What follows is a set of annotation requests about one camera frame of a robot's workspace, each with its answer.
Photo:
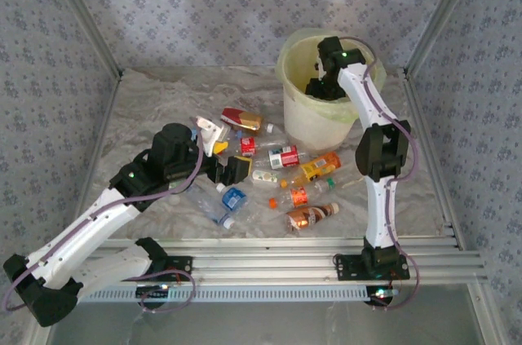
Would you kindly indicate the aluminium frame post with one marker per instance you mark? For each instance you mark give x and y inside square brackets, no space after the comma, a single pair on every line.
[442,14]
[85,14]

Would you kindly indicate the orange juice bottle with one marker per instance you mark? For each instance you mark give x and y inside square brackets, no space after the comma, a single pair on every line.
[322,163]

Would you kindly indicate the clear bottle red white label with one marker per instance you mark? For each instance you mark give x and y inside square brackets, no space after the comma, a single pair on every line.
[283,157]

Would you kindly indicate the clear water bottle white cap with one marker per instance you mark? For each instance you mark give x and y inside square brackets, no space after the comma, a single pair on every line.
[212,208]

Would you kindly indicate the aluminium frame leg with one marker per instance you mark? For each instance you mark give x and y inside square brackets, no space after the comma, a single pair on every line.
[41,337]
[485,320]

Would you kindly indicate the clear bottle orange label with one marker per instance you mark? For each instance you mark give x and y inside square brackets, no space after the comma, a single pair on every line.
[299,197]

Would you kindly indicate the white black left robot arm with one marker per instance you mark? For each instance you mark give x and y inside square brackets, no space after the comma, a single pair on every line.
[81,235]

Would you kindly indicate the aluminium extrusion rail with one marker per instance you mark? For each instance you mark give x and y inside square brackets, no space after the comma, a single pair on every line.
[265,267]
[265,243]

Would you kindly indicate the clear bottle white green label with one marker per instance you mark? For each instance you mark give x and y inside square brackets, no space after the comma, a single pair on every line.
[265,177]

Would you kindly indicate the clear bottle small red label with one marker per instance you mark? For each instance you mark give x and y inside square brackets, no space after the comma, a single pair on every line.
[248,147]

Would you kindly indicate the blue label bottle white cap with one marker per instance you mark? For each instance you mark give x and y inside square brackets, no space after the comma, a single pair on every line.
[234,198]

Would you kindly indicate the black controller board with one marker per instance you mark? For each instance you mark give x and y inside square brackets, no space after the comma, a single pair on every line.
[153,292]
[379,296]

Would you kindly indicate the brown drink bottle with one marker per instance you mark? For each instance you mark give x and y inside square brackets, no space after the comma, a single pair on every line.
[312,216]

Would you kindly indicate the clear bottle blue white label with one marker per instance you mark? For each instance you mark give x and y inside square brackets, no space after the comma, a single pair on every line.
[195,132]

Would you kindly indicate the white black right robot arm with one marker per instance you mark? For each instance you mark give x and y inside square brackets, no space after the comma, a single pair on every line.
[377,214]

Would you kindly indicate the cream plastic bin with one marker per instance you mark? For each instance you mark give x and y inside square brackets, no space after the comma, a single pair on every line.
[297,63]

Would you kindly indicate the red gold label bottle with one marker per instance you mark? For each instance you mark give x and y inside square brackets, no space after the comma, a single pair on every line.
[240,120]

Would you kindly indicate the aluminium table side rail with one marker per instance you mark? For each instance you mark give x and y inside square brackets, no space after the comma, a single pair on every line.
[422,129]
[104,137]

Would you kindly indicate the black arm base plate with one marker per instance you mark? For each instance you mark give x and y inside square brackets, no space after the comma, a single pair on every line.
[346,267]
[183,265]

